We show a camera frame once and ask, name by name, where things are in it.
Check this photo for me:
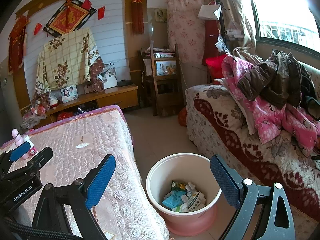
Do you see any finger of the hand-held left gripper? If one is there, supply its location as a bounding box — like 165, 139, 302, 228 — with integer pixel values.
9, 141, 34, 162
27, 147, 53, 170

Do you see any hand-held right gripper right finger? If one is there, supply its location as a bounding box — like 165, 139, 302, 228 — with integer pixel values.
210, 154, 297, 240

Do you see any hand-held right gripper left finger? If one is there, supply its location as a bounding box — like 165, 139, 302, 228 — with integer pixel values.
31, 154, 117, 240

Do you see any green white carton box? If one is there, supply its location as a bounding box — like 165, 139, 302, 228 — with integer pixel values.
187, 191, 207, 212

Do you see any clear plastic bag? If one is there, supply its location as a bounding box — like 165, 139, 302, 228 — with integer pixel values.
215, 35, 228, 55
185, 182, 197, 197

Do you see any dark green snack wrapper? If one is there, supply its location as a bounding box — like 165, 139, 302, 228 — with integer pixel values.
171, 180, 187, 191

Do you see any green white tissue pack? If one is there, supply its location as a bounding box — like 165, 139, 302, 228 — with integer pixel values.
172, 202, 188, 213

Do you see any blue plastic wrapper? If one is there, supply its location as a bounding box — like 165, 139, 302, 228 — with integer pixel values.
162, 190, 187, 208

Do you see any white pink plastic bucket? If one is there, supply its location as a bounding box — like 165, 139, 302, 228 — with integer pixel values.
146, 153, 222, 235

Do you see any white pill bottle pink label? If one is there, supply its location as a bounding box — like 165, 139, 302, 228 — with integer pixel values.
22, 134, 38, 160

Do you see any pink insulated bottle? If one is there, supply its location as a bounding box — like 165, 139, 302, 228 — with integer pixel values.
12, 129, 27, 148

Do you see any pile of cluttered knick-knacks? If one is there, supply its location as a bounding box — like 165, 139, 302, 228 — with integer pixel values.
21, 92, 60, 130

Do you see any red gift bag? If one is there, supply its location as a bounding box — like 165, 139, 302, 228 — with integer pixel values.
57, 111, 74, 122

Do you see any sofa with floral blanket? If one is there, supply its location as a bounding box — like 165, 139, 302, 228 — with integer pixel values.
185, 84, 320, 218

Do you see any white pillow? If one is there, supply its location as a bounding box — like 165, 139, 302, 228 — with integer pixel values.
214, 77, 257, 136

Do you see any framed couple photo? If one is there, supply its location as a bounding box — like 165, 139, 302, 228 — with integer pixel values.
61, 85, 79, 103

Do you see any pink printed jacket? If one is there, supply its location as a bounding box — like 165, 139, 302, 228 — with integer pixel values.
221, 55, 319, 158

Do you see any red plastic bag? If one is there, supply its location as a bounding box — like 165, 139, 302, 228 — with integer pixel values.
177, 106, 188, 127

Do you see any wooden cabinet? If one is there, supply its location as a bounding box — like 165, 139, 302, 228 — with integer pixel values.
21, 84, 139, 123

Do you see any wedding photo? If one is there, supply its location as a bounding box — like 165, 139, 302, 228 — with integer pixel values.
101, 66, 118, 89

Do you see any floral patterned cloth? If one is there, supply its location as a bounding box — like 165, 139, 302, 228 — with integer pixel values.
35, 27, 105, 93

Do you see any red hanging banner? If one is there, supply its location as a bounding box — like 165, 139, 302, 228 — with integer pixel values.
7, 15, 30, 75

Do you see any brown jacket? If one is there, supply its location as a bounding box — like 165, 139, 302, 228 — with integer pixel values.
237, 49, 314, 109

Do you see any red cushion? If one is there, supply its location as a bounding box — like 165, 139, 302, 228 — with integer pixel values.
205, 55, 229, 85

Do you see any black cloth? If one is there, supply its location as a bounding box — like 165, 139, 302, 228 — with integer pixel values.
301, 90, 320, 120

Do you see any wooden chair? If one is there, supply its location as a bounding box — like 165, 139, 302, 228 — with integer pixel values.
138, 44, 184, 117

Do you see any dark red hanging garment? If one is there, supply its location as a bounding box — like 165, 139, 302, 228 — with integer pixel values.
204, 19, 224, 65

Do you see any framed red diamond decoration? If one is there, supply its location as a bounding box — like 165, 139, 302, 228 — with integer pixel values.
43, 0, 97, 38

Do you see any floral covered standing appliance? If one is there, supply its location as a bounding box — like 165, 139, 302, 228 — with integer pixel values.
166, 0, 208, 64

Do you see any white paper bag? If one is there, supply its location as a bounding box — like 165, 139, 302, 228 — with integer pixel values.
198, 4, 222, 20

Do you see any beige curtain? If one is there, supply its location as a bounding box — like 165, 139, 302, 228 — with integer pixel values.
215, 0, 263, 63

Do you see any small framed picture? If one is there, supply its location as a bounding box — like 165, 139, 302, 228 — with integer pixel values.
154, 8, 167, 23

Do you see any red knot ornament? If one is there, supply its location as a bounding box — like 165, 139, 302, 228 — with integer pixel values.
117, 0, 153, 34

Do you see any window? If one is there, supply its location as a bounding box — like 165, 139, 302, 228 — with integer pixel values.
246, 0, 320, 53

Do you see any black braided cable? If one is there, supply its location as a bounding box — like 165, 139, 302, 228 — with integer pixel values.
0, 216, 83, 240

